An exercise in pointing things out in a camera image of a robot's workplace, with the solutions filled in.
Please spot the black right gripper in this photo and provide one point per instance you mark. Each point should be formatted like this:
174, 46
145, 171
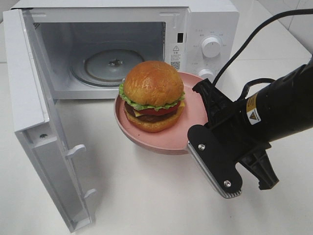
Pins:
228, 121

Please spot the pink round plate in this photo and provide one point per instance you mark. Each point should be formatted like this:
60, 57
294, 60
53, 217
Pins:
172, 141

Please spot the burger with lettuce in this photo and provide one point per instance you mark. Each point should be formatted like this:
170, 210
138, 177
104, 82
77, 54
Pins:
153, 94

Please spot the white microwave door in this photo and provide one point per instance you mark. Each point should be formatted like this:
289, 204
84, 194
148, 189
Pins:
37, 125

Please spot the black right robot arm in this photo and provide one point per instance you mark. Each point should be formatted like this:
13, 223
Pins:
282, 107

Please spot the lower white timer knob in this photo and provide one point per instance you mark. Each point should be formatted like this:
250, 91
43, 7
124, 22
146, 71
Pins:
206, 74

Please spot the upper white power knob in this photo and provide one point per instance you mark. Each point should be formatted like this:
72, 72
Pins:
211, 47

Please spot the white warning label sticker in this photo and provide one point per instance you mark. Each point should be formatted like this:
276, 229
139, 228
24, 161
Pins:
175, 56

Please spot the glass microwave turntable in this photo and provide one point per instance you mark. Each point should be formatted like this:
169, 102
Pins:
107, 68

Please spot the white microwave oven body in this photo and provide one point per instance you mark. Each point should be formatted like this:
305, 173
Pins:
75, 28

